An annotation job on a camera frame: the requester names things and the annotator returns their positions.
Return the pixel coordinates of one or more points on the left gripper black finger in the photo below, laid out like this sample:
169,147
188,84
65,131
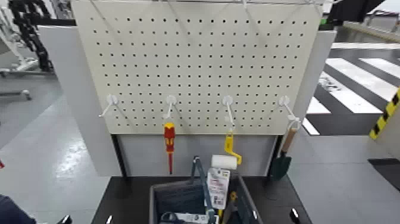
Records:
109,220
65,220

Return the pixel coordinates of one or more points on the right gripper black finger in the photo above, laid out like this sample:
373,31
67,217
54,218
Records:
295,216

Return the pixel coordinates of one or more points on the red yellow screwdriver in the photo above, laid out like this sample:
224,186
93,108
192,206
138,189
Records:
169,137

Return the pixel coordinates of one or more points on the yellow tool in crate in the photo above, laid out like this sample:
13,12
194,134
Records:
232,197

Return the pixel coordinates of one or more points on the gray plastic crate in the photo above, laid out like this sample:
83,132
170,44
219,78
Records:
175,197

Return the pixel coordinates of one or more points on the white printed product tag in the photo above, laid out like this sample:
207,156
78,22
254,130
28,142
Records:
218,187

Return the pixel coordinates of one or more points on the blue bar clamp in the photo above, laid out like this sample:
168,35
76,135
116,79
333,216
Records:
200,175

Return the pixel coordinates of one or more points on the black floor mat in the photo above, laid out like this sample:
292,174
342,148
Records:
387,172

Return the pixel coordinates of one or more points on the white pegboard hook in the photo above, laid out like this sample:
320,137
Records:
171,100
284,100
227,100
111,100

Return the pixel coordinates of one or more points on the white partition panel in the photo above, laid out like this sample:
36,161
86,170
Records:
72,94

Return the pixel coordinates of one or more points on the yellow black tool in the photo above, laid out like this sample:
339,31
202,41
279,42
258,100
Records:
386,114

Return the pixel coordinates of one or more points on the cream perforated pegboard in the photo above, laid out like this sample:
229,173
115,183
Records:
200,62

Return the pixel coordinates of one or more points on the black monitor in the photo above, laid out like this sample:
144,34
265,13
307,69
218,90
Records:
350,11

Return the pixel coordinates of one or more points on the black table frame post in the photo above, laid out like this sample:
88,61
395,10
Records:
272,156
120,156

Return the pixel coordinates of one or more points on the white machine frame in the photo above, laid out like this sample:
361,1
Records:
15,59

